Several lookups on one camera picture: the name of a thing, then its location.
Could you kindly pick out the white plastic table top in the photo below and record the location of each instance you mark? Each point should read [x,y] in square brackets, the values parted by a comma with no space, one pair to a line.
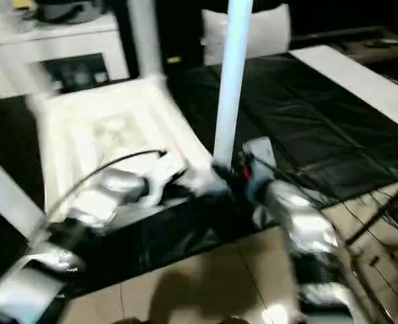
[111,128]

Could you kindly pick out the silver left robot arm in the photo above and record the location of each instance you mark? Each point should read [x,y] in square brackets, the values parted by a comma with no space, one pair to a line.
[90,209]

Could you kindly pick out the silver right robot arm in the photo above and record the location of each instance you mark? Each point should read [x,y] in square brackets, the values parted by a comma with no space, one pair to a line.
[307,229]

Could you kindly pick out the black table mat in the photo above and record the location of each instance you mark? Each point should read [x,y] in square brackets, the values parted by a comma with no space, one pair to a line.
[307,115]

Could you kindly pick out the black cabinet with yellow label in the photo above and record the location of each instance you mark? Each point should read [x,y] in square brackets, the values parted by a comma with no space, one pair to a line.
[185,34]

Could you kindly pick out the black stand bar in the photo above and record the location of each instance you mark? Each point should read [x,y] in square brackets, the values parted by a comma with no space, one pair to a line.
[381,212]

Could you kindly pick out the grey cushion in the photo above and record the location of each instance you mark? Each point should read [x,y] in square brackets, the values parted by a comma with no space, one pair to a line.
[266,34]

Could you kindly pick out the white flat board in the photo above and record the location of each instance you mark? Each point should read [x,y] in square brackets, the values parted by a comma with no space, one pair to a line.
[361,81]

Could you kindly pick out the white glass-door cabinet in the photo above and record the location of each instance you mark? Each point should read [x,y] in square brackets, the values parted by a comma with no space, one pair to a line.
[84,50]

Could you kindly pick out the black gear on cabinet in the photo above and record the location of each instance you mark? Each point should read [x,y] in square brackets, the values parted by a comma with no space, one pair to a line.
[70,10]

